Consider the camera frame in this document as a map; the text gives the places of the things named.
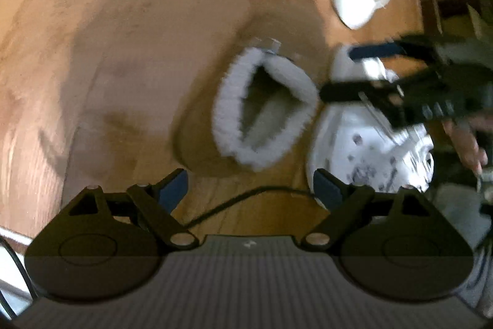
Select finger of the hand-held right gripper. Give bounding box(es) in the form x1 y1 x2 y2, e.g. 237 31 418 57
348 39 411 62
319 78 403 104

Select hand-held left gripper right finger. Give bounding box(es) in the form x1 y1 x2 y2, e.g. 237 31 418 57
300 168 432 250

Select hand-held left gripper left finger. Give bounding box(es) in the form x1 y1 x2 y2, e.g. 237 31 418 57
63 168 197 250

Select white clog purple charms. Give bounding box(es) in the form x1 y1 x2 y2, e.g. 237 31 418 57
305 44 436 195

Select tan fleece-lined boot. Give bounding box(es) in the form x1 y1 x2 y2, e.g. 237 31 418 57
175 37 320 172

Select person's right hand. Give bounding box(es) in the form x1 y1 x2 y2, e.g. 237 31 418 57
443 117 493 175

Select black cable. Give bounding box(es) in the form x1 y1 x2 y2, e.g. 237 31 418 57
184 186 322 230

